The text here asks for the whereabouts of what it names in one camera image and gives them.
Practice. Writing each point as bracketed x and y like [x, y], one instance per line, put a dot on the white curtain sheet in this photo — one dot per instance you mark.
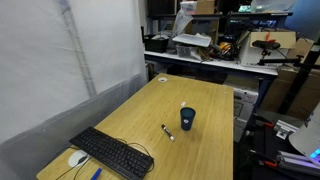
[33, 66]

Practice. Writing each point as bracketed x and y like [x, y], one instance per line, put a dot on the blue marker pen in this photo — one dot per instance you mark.
[96, 174]

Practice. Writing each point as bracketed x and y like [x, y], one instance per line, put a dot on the black camera stand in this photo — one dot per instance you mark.
[296, 83]

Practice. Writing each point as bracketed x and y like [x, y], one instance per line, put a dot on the white box with cardboard lid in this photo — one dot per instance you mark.
[248, 55]

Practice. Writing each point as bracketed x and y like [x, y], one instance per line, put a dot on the black stereo camera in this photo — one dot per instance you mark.
[266, 44]

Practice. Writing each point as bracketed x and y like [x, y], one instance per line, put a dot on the clear plastic bag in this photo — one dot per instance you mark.
[181, 23]

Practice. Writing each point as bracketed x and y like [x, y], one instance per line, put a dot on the black plastic bin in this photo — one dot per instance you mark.
[156, 44]

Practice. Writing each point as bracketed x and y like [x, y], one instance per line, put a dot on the small white pink object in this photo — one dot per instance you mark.
[183, 104]

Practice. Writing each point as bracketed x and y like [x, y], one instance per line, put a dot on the small cardboard box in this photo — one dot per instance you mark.
[205, 6]

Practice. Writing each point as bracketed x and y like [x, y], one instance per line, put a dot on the short aluminium extrusion bracket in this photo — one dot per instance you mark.
[285, 128]

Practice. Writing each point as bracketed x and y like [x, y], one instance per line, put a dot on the white round table grommet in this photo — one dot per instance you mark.
[162, 79]

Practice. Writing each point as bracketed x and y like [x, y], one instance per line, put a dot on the white computer mouse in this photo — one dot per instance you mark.
[75, 159]

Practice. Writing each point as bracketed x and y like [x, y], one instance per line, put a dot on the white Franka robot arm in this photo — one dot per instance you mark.
[306, 140]

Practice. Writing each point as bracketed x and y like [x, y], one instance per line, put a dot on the long aluminium extrusion rail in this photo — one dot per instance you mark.
[296, 163]

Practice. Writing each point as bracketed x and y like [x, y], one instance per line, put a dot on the large brown cardboard box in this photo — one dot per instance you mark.
[276, 91]

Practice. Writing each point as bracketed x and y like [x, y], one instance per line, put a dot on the yellow red round gadget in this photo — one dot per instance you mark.
[225, 47]

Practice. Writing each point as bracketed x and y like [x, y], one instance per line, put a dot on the black computer keyboard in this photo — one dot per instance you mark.
[110, 151]

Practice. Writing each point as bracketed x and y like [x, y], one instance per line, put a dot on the white workbench shelf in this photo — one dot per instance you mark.
[226, 65]

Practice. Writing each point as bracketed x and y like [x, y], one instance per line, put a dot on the clear plastic storage bin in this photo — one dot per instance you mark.
[186, 51]

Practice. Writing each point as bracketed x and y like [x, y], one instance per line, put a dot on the dark blue plastic cup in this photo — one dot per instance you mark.
[187, 122]

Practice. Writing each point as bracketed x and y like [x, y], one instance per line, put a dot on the white printed carton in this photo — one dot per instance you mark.
[244, 103]

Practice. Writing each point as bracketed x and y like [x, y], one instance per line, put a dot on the black white dry-erase marker pen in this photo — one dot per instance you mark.
[167, 132]

